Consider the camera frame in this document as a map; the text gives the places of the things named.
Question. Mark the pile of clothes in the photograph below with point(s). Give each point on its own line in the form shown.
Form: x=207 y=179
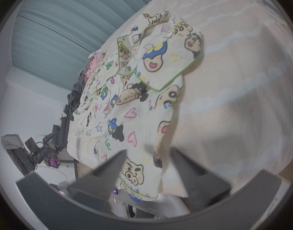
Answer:
x=79 y=90

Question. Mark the white printed pyjama top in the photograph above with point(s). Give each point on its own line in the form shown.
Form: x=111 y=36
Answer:
x=141 y=104

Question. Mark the blue-green curtain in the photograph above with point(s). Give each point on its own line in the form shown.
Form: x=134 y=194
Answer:
x=48 y=61
x=88 y=13

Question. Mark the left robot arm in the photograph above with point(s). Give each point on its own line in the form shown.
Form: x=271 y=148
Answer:
x=33 y=152

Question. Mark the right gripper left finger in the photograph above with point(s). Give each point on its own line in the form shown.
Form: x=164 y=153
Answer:
x=100 y=178

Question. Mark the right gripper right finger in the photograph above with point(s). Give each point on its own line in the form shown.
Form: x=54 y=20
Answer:
x=196 y=183

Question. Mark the bed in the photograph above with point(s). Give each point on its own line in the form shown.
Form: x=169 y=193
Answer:
x=244 y=92

